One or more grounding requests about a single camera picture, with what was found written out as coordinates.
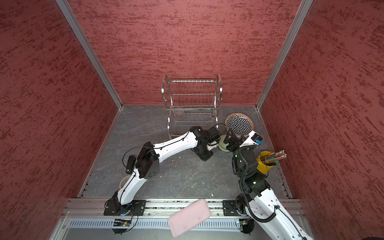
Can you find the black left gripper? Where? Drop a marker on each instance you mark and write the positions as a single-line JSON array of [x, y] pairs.
[[204, 157]]

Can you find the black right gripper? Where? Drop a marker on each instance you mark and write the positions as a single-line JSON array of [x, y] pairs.
[[236, 142]]

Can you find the white patterned plate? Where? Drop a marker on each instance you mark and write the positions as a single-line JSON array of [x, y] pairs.
[[240, 124]]

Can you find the steel two-tier dish rack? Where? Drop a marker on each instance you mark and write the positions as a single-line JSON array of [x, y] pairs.
[[191, 102]]

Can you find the pale green bowl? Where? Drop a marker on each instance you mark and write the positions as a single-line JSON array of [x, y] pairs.
[[222, 146]]

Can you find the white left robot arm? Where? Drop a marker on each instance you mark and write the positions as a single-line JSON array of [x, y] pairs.
[[147, 164]]

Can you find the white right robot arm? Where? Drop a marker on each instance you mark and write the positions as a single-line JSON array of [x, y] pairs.
[[257, 199]]

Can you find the coloured pens bundle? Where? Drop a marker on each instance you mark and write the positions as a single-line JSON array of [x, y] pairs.
[[273, 157]]

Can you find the black stapler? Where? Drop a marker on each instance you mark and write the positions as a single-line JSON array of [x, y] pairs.
[[130, 165]]

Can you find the pink tray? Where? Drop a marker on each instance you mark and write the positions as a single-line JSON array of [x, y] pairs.
[[189, 217]]

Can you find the masking tape roll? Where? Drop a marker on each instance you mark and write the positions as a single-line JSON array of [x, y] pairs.
[[124, 181]]

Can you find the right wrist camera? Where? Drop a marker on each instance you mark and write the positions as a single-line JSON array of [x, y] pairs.
[[254, 139]]

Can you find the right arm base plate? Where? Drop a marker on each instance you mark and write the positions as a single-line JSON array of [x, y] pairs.
[[232, 208]]

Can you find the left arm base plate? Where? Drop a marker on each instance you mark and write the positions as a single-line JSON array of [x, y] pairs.
[[136, 207]]

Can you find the aluminium front rail frame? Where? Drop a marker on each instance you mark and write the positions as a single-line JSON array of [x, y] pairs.
[[88, 214]]

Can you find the aluminium corner post left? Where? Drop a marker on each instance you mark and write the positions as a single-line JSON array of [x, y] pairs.
[[81, 36]]

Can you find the aluminium corner post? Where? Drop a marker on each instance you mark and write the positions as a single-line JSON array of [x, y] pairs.
[[291, 35], [81, 36]]

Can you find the aluminium corner post right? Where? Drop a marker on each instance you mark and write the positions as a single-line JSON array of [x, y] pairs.
[[291, 35]]

